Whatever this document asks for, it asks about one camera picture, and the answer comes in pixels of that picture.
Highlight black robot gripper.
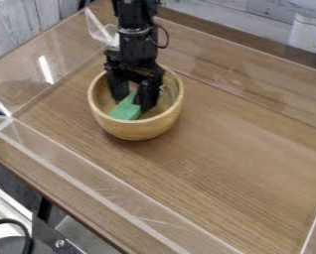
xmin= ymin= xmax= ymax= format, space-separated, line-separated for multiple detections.
xmin=104 ymin=49 xmax=165 ymax=112

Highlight black cable loop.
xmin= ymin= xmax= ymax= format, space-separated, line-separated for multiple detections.
xmin=0 ymin=217 xmax=34 ymax=254

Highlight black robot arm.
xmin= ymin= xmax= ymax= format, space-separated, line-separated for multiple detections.
xmin=104 ymin=0 xmax=169 ymax=112

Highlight white cylindrical container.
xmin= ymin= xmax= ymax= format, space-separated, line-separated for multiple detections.
xmin=288 ymin=13 xmax=316 ymax=54

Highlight green rectangular block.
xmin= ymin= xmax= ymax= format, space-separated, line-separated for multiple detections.
xmin=109 ymin=91 xmax=143 ymax=120

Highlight black table leg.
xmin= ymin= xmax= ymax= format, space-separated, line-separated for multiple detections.
xmin=38 ymin=197 xmax=54 ymax=223

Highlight clear acrylic enclosure wall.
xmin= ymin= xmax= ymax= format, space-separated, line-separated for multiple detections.
xmin=0 ymin=10 xmax=316 ymax=254

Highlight grey metal bracket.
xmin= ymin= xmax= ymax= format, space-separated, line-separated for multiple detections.
xmin=33 ymin=216 xmax=88 ymax=254

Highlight brown wooden bowl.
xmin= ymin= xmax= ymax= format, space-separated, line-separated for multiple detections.
xmin=88 ymin=66 xmax=185 ymax=141

